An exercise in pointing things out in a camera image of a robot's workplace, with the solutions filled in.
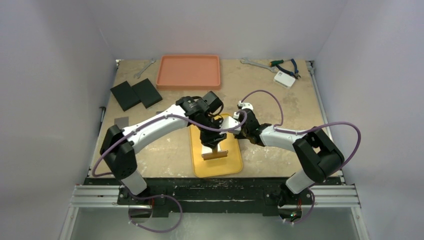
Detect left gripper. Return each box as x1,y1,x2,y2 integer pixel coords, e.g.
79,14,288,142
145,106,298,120
196,113,227,149

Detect wooden dough roller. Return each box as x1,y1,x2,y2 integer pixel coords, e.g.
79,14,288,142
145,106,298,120
201,144,229,161

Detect yellow tray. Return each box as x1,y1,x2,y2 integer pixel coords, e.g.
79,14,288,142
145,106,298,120
189,125,243,178

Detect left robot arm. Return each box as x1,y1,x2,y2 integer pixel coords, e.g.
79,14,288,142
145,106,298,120
100,91,227,205

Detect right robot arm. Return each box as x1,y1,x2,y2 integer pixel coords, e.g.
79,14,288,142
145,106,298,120
233,108,345,204

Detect white small box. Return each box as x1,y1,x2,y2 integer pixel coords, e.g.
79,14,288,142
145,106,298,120
273,71,296,88

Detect right silver wrench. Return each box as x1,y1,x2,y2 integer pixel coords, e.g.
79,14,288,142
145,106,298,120
240,57,279,73

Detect silver wrench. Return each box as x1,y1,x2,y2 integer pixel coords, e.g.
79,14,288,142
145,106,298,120
133,58,157,79
240,57,279,73

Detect green blue pliers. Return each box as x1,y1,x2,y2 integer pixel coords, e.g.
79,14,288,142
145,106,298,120
268,58,301,80

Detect pink tray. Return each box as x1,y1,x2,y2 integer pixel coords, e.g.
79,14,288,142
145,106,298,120
156,54,222,91

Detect black block right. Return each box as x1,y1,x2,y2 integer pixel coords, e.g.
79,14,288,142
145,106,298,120
131,78,163,109

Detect black block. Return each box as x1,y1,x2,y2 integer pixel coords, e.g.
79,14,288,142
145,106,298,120
131,78,163,109
110,81,141,112

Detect left silver wrench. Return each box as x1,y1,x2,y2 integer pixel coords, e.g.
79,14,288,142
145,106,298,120
133,58,157,79

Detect black block left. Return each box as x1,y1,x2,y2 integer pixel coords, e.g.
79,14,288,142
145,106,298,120
110,81,141,112

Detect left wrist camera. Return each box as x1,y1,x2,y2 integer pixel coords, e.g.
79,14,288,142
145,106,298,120
220,116,241,135

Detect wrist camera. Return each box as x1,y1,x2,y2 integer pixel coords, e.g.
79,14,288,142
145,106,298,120
237,100,254,111
220,116,241,135

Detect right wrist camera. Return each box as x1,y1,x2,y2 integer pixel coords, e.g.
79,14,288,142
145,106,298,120
237,100,254,111

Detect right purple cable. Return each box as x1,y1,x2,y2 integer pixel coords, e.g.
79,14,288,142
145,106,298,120
239,90,362,226

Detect purple cable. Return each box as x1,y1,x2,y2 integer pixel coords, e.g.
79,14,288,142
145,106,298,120
239,90,362,226
91,109,249,233

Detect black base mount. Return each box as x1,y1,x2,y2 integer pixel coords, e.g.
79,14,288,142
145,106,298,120
116,177,314,219

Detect aluminium frame rail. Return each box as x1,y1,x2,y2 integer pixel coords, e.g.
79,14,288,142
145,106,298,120
59,178,369,240

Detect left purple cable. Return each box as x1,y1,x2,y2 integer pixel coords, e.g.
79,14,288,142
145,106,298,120
91,109,249,233

